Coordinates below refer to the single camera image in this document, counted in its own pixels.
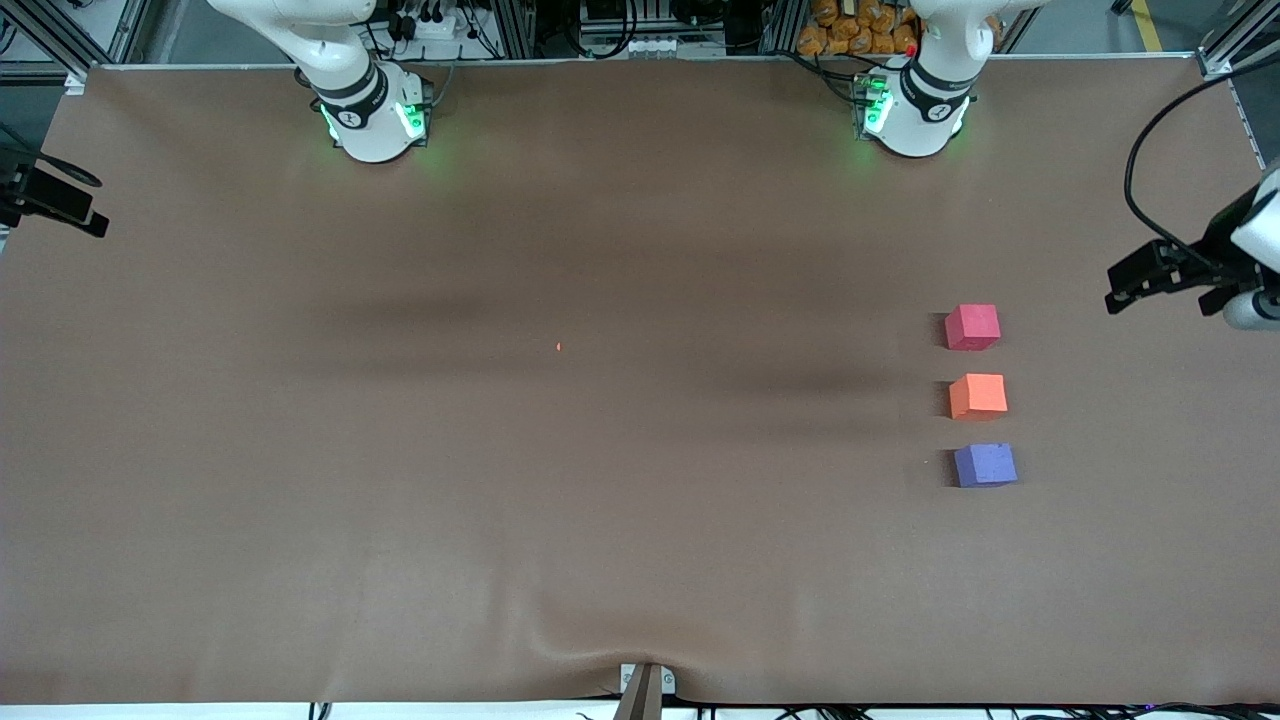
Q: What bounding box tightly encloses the metal bracket with brown bar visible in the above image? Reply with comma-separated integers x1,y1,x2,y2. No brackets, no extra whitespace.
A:
615,663,677,720

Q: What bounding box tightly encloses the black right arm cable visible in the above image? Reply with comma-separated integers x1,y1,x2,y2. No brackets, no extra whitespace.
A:
0,150,104,189

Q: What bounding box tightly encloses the purple foam block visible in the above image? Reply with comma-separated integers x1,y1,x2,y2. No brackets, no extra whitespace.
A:
953,443,1018,489

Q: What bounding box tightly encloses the orange foam block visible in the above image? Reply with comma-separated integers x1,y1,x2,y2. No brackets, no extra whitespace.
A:
948,373,1008,420

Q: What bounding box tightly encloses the aluminium frame corner post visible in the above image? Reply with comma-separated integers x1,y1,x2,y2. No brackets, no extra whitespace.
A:
1195,0,1280,81
0,0,151,96

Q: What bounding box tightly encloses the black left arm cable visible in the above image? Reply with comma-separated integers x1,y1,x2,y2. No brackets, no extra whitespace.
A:
1124,50,1280,276

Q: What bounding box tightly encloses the red foam block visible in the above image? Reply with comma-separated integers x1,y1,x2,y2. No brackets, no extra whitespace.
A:
944,304,1001,352

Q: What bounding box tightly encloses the orange packets pile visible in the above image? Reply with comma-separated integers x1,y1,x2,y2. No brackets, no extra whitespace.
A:
797,0,923,57

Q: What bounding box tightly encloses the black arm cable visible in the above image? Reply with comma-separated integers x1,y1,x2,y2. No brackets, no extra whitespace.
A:
0,150,104,189
1124,50,1280,276

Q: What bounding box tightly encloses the aluminium frame upright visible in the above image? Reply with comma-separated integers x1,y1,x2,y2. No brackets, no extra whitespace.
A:
490,0,536,59
765,0,806,56

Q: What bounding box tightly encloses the white power strip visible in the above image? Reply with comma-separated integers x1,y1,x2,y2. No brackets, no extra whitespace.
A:
385,8,466,43

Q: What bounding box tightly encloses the brown table mat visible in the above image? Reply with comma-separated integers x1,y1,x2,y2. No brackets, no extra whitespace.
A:
0,55,1280,706

